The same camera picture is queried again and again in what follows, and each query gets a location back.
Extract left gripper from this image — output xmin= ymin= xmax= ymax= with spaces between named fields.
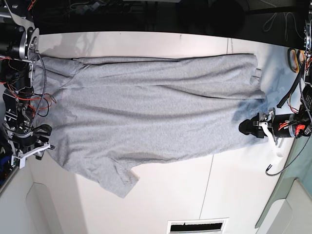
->
xmin=238 ymin=108 xmax=312 ymax=145

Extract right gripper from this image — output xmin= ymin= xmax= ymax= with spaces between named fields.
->
xmin=9 ymin=134 xmax=55 ymax=160

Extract grey t-shirt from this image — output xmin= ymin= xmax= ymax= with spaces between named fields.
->
xmin=33 ymin=54 xmax=268 ymax=198

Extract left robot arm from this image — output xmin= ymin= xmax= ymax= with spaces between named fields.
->
xmin=239 ymin=19 xmax=312 ymax=144

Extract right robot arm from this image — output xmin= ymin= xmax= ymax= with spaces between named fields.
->
xmin=0 ymin=0 xmax=54 ymax=167

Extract white plastic bin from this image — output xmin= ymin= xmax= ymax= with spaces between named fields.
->
xmin=0 ymin=168 xmax=53 ymax=234

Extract green plastic bin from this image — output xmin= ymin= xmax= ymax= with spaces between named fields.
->
xmin=255 ymin=137 xmax=312 ymax=234

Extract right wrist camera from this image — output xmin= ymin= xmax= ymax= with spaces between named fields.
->
xmin=11 ymin=156 xmax=26 ymax=169

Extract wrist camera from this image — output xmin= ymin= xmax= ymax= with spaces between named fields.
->
xmin=11 ymin=156 xmax=26 ymax=169
xmin=271 ymin=144 xmax=283 ymax=157

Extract blue and black cable bundle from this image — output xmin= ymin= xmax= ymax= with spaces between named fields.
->
xmin=0 ymin=143 xmax=14 ymax=186

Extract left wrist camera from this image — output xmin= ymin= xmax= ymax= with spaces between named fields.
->
xmin=271 ymin=144 xmax=283 ymax=157

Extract braided camera cable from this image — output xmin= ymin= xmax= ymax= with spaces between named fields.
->
xmin=265 ymin=73 xmax=312 ymax=176

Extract orange handled scissors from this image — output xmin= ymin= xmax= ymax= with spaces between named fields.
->
xmin=287 ymin=48 xmax=305 ymax=73

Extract black cable on floor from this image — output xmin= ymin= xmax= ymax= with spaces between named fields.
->
xmin=263 ymin=9 xmax=305 ymax=42

